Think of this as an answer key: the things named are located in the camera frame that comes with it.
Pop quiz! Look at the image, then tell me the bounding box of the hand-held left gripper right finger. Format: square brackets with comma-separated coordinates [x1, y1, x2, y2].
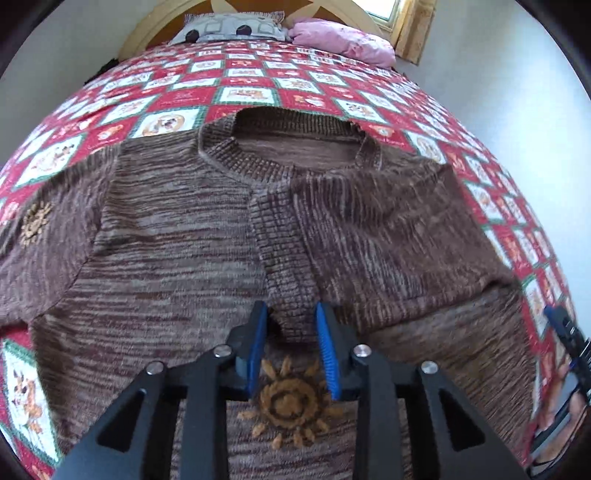
[315, 302, 529, 480]

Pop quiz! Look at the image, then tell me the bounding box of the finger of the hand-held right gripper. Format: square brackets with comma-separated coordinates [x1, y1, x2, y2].
[544, 305, 591, 402]

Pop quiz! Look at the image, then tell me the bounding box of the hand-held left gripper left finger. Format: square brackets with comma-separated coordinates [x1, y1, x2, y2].
[53, 301, 269, 480]

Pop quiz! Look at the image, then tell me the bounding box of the brown knitted sweater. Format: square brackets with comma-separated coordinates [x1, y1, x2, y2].
[0, 108, 550, 480]

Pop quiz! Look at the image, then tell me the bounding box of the red checkered printed blanket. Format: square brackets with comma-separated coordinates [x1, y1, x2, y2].
[0, 39, 578, 480]

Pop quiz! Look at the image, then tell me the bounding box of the pink pillow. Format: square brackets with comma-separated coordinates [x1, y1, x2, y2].
[288, 18, 398, 68]

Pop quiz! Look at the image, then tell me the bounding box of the grey patterned pillow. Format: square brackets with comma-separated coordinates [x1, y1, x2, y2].
[168, 11, 289, 44]

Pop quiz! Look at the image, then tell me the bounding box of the golden curtain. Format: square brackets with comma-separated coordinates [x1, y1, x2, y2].
[394, 0, 437, 65]

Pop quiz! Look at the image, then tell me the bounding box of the cream arched wooden headboard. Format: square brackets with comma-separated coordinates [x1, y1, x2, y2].
[117, 0, 384, 61]

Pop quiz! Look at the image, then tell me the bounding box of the bright window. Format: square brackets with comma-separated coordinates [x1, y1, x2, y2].
[365, 0, 402, 24]

